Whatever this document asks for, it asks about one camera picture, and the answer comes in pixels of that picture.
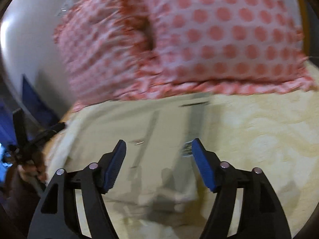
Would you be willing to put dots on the dark television screen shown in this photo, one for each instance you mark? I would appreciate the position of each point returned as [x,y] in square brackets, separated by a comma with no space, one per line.
[44,115]

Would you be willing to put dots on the pink polka dot pillow left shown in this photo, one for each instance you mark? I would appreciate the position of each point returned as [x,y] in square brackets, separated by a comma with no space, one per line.
[105,50]

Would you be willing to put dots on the pink polka dot pillow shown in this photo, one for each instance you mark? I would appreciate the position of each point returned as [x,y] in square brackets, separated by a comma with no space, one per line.
[105,50]
[226,46]

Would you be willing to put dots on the white wall switch plate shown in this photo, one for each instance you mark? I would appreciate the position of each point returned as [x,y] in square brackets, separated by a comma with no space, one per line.
[65,7]

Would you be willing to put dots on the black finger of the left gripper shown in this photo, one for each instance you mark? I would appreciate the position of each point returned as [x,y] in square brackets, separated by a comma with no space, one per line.
[27,155]
[19,127]

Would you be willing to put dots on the cream patterned bedspread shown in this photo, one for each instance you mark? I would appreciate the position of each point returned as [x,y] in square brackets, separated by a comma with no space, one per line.
[276,132]

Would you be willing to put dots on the khaki pant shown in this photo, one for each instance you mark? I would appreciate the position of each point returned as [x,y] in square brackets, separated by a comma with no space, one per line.
[158,172]

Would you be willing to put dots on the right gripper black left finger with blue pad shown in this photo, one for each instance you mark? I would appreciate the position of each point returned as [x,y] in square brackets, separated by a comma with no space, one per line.
[71,196]

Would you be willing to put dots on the pink polka dot pillow right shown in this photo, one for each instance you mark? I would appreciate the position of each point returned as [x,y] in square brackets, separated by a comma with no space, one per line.
[226,46]

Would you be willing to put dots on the person left hand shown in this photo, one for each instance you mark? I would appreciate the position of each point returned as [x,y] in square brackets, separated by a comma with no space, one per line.
[27,171]

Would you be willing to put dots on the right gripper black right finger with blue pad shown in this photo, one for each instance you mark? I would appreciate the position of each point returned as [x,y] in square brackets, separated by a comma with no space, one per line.
[246,205]

